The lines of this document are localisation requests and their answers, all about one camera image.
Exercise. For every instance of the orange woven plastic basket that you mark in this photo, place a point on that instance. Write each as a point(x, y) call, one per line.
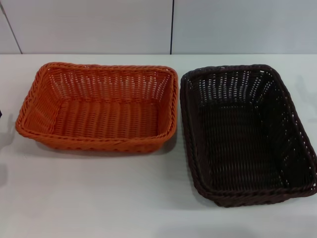
point(104, 116)

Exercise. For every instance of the dark brown woven plastic basket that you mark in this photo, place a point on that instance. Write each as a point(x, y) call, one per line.
point(242, 138)

